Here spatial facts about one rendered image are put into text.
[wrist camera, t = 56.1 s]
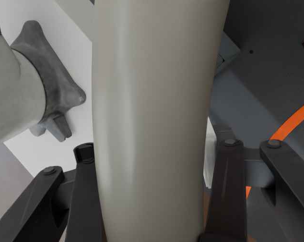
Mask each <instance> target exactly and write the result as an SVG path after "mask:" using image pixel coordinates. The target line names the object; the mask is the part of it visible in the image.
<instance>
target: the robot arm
mask: <svg viewBox="0 0 304 242"><path fill-rule="evenodd" d="M85 101H86V94H85V92H84V91H83V90H82V89H81V88H80V87H79V86H78V85H77V84H76V83H75V82H74V80H73V79H72V77H71V76H70V74H69V73H68V71H67V70H66V68H65V67H64V65H63V64H62V62H61V61H60V59H59V58H58V56H57V55H56V53H55V51H54V50H53V48H52V47H51V45H50V44H49V42H48V41H47V39H46V37H45V35H44V33H43V30H42V28H41V25H40V24H39V22H37V21H35V20H30V21H26V22H25V23H24V25H23V28H22V30H21V32H20V34H19V35H18V37H17V38H16V39H15V40H14V41H13V43H12V44H11V45H10V46H9V45H8V43H7V41H6V40H5V38H4V37H3V35H2V34H1V29H0V144H1V143H3V142H6V141H8V140H10V139H12V138H13V137H15V136H17V135H19V134H21V133H22V132H24V131H25V130H27V129H29V130H30V132H31V133H32V135H34V136H37V137H38V136H41V135H43V134H44V133H45V131H46V129H47V130H48V131H49V132H50V133H51V134H52V135H53V136H54V137H55V138H56V139H57V140H58V141H59V142H61V143H62V142H63V141H65V140H66V138H70V137H71V136H72V133H71V130H70V128H69V126H68V123H67V121H66V119H65V117H64V114H65V113H66V112H67V111H69V110H70V109H71V108H73V107H76V106H79V105H81V104H83V103H85ZM73 152H74V156H75V159H76V163H77V165H76V168H75V169H73V170H69V171H66V172H63V169H62V167H61V166H49V167H46V168H44V169H43V170H41V171H40V172H39V173H38V174H37V175H36V176H35V177H34V179H33V180H32V181H31V182H30V183H29V185H28V186H27V187H26V188H25V190H24V191H23V192H22V193H21V194H20V196H19V197H18V198H17V199H16V201H15V202H14V203H13V204H12V205H11V207H10V208H9V209H8V210H7V212H6V213H5V214H4V215H3V216H2V218H1V219H0V242H59V240H60V238H61V236H62V234H63V232H64V230H65V228H66V227H67V230H66V236H65V242H107V238H106V233H105V227H104V222H103V217H102V211H101V205H100V199H99V193H98V185H97V177H96V169H95V158H94V143H93V142H89V143H84V144H80V145H78V146H76V147H75V148H74V149H73ZM203 175H204V179H205V183H206V187H208V188H211V191H210V200H209V207H208V213H207V220H206V226H205V233H202V234H201V235H200V240H199V242H248V237H247V211H246V186H248V187H259V188H261V192H262V194H263V196H264V197H265V199H266V201H267V203H268V205H269V206H270V209H271V210H272V212H273V214H274V216H275V218H276V219H277V221H278V223H279V225H280V227H281V228H282V230H283V232H284V234H285V236H286V237H287V239H288V241H289V242H304V161H303V159H302V158H301V157H300V156H299V155H298V154H297V153H296V152H295V151H294V150H293V149H292V148H291V147H290V146H289V145H288V144H287V143H286V142H284V141H281V140H278V139H277V140H276V139H272V140H266V141H263V142H261V143H260V145H259V148H248V147H244V143H243V142H242V141H240V140H237V138H236V137H235V135H234V133H233V131H232V129H231V127H230V126H228V125H227V124H217V125H211V122H210V119H209V117H208V123H207V132H206V142H205V155H204V172H203Z"/></svg>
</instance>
